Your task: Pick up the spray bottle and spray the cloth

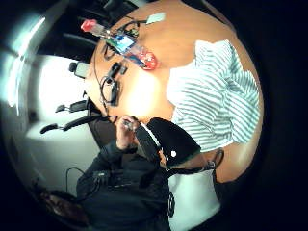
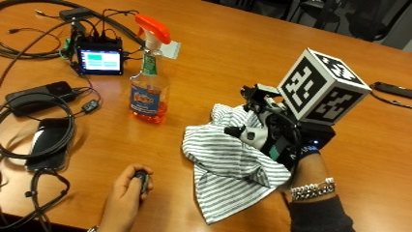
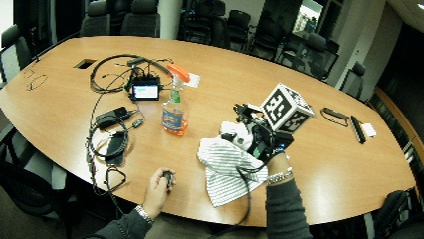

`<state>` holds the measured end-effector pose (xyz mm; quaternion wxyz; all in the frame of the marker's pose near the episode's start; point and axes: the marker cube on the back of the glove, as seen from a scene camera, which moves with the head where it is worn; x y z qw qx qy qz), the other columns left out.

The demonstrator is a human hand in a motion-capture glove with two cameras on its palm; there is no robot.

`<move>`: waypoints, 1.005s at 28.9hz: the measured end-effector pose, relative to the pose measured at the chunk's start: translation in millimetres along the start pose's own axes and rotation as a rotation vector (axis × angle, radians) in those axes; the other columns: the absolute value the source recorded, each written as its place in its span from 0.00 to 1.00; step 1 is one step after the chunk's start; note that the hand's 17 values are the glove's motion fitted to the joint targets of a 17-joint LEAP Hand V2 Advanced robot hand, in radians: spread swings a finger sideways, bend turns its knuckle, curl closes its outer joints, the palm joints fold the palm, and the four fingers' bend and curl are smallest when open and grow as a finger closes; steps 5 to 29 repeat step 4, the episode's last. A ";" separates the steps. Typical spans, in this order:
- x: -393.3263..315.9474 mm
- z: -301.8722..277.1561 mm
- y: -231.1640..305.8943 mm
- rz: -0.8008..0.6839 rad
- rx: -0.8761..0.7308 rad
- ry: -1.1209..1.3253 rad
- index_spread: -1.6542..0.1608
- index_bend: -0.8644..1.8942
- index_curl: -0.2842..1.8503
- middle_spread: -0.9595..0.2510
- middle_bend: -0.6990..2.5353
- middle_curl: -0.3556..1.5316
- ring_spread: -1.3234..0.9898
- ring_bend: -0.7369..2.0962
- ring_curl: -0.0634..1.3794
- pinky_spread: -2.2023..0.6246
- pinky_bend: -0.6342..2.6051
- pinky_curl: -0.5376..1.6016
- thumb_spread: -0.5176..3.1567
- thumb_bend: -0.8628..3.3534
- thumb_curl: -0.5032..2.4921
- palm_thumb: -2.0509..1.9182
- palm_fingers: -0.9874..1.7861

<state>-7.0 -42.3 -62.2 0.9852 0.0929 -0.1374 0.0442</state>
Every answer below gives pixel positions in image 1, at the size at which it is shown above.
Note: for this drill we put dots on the the person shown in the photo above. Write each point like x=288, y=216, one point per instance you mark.
x=128, y=192

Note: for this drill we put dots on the clear bottle with red cap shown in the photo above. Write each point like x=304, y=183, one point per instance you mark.
x=123, y=43

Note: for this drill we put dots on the black office chair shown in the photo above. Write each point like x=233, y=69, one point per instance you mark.
x=77, y=120

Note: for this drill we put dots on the small black adapter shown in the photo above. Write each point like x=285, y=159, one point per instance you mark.
x=116, y=69

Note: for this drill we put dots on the white flat card device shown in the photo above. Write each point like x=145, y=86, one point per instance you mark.
x=156, y=18

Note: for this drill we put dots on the brown bag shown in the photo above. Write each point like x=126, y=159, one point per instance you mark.
x=64, y=205

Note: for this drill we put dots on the grey device on black stand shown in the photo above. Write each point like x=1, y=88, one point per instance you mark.
x=82, y=69

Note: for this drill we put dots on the white grey striped cloth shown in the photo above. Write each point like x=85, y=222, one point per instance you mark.
x=215, y=96

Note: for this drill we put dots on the black cap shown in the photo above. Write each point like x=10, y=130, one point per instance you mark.
x=176, y=141

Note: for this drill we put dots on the black headset with white band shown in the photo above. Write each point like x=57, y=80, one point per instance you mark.
x=147, y=142

